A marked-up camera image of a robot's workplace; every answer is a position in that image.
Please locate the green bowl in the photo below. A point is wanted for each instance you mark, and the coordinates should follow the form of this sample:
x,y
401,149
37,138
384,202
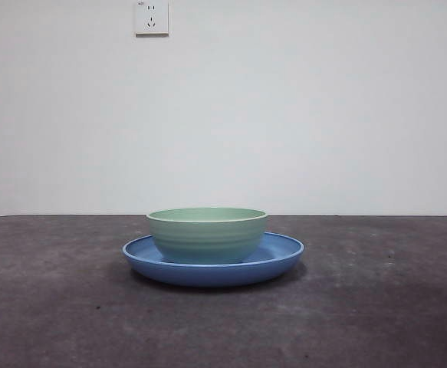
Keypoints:
x,y
208,237

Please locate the blue plate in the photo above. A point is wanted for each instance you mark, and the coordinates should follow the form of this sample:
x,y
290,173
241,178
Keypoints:
x,y
215,274

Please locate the white wall socket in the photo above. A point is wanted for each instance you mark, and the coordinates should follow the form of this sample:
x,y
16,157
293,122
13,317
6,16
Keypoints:
x,y
152,18

